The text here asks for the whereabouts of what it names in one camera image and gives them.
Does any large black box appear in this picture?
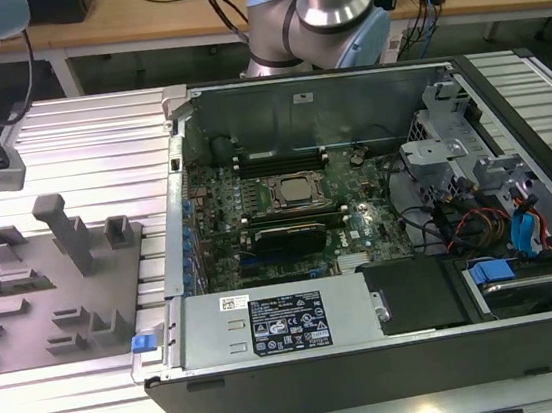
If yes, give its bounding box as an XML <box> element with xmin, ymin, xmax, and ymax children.
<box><xmin>26</xmin><ymin>0</ymin><xmax>99</xmax><ymax>29</ymax></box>

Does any silver heat sink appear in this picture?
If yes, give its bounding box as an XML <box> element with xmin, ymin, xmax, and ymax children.
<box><xmin>335</xmin><ymin>253</ymin><xmax>372</xmax><ymax>277</ymax></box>

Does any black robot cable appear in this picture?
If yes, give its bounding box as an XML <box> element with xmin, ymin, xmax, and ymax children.
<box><xmin>0</xmin><ymin>25</ymin><xmax>44</xmax><ymax>126</ymax></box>

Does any green motherboard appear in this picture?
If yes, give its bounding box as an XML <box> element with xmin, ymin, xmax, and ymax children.
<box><xmin>176</xmin><ymin>127</ymin><xmax>421</xmax><ymax>296</ymax></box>

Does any grey power supply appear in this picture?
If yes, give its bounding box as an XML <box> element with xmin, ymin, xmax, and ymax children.
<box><xmin>171</xmin><ymin>269</ymin><xmax>391</xmax><ymax>373</ymax></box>

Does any black plastic shroud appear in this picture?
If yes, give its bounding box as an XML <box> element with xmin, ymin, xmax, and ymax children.
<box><xmin>355</xmin><ymin>250</ymin><xmax>474</xmax><ymax>341</ymax></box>

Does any silver CPU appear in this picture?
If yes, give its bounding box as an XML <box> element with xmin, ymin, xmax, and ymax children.
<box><xmin>271</xmin><ymin>171</ymin><xmax>325</xmax><ymax>207</ymax></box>

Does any hard disk in blue carrier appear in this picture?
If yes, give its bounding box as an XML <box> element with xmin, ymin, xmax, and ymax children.
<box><xmin>458</xmin><ymin>248</ymin><xmax>552</xmax><ymax>324</ymax></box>

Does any thin black wire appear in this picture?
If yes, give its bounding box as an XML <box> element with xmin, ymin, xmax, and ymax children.
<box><xmin>390</xmin><ymin>202</ymin><xmax>446</xmax><ymax>254</ymax></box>

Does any black graphics card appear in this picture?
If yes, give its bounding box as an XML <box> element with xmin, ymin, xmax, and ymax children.
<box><xmin>251</xmin><ymin>220</ymin><xmax>329</xmax><ymax>261</ymax></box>

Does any grey metal drive cage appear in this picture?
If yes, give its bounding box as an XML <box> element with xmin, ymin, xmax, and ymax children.
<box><xmin>390</xmin><ymin>75</ymin><xmax>493</xmax><ymax>187</ymax></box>

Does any black RAM slot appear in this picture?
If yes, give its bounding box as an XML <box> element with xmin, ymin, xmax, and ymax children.
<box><xmin>238</xmin><ymin>153</ymin><xmax>328</xmax><ymax>174</ymax></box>
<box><xmin>239</xmin><ymin>200</ymin><xmax>347</xmax><ymax>224</ymax></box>
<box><xmin>240</xmin><ymin>209</ymin><xmax>349</xmax><ymax>233</ymax></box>

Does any blue hanging cable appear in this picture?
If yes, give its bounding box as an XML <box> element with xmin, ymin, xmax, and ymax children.
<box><xmin>410</xmin><ymin>0</ymin><xmax>446</xmax><ymax>60</ymax></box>

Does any blue flat wire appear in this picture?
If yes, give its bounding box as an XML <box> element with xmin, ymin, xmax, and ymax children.
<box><xmin>503</xmin><ymin>182</ymin><xmax>549</xmax><ymax>265</ymax></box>

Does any CPU socket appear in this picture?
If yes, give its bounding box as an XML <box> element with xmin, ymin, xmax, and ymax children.
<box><xmin>259</xmin><ymin>164</ymin><xmax>338</xmax><ymax>215</ymax></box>

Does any open black PC case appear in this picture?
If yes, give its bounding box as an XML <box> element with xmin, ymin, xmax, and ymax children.
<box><xmin>96</xmin><ymin>40</ymin><xmax>552</xmax><ymax>413</ymax></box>

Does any orange wire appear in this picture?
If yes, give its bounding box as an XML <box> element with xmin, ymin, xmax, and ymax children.
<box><xmin>531</xmin><ymin>202</ymin><xmax>552</xmax><ymax>252</ymax></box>

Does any red yellow black wire bundle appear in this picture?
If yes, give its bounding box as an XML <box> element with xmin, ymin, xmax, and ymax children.
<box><xmin>436</xmin><ymin>203</ymin><xmax>515</xmax><ymax>259</ymax></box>

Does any blue case latch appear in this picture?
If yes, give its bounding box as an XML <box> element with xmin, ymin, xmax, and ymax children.
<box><xmin>129</xmin><ymin>333</ymin><xmax>157</xmax><ymax>355</ymax></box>

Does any grey parts rack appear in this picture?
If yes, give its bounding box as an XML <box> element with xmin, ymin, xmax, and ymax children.
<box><xmin>0</xmin><ymin>182</ymin><xmax>161</xmax><ymax>375</ymax></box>

